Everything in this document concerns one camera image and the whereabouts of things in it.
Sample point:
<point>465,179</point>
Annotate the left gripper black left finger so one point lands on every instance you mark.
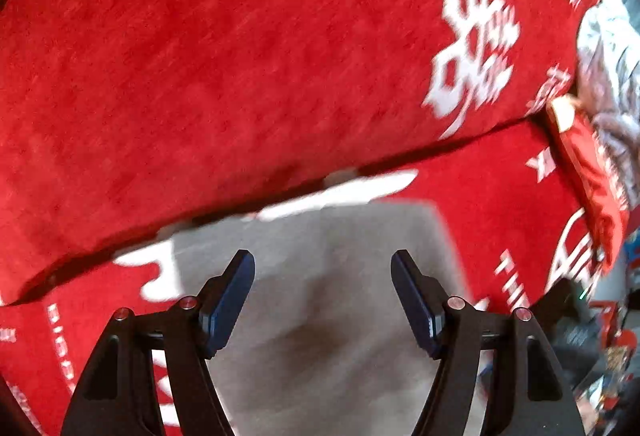
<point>116,392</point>

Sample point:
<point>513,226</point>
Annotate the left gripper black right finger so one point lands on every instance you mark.
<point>528,394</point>

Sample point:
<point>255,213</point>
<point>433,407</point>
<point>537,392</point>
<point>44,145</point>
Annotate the grey knitted small garment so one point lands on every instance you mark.
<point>322,345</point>

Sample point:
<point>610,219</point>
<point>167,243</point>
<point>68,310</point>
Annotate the red bed sheet white letters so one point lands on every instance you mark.
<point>506,202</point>

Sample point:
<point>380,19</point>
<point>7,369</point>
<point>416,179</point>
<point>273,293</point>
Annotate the red pillow with print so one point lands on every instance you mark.
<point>594,176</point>

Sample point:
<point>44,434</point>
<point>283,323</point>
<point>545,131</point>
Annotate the red quilt white characters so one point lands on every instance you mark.
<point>119,117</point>

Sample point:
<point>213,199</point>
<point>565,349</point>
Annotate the grey patterned cloth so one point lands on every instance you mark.
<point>608,86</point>

